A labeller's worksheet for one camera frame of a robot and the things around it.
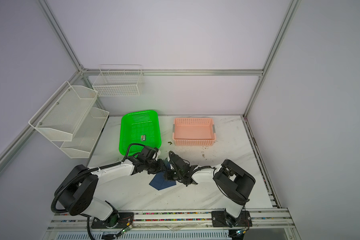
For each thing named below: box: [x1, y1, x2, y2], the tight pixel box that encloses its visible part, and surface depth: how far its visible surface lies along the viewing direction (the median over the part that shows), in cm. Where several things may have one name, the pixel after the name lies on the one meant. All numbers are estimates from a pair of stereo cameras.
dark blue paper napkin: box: [149, 171, 177, 191], surface depth 87 cm
